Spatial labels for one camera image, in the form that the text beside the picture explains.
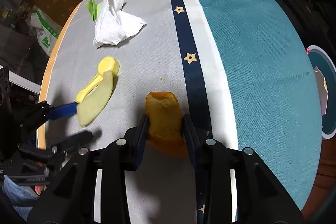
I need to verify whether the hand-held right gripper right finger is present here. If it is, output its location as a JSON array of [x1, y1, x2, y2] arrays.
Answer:
[[183, 114, 305, 224]]

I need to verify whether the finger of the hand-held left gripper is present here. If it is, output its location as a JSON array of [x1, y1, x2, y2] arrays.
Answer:
[[16, 101, 78, 132], [18, 130, 94, 169]]

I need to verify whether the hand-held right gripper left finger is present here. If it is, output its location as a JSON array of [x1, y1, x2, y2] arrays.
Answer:
[[28, 114, 149, 224]]

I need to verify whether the pale green peel strip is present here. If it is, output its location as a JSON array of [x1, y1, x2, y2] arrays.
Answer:
[[77, 72, 114, 127]]

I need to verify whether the teal trash bin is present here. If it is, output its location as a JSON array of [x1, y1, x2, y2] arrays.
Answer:
[[306, 45, 336, 141]]

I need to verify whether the person's left forearm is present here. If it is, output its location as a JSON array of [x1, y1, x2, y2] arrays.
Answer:
[[2, 175, 41, 222]]

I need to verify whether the yellow plastic scoop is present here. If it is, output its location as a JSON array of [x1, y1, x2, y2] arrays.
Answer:
[[76, 56, 120, 103]]

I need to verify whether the white green plastic bag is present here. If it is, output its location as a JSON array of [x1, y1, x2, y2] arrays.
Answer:
[[30, 10, 63, 56]]

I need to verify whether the white paper towel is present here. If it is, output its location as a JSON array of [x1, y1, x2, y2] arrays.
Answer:
[[93, 0, 147, 49]]

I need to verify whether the grey teal tablecloth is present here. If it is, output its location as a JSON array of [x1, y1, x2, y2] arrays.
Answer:
[[37, 0, 323, 224]]

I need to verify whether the green folded paper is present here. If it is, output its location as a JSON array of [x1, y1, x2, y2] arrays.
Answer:
[[86, 0, 103, 21]]

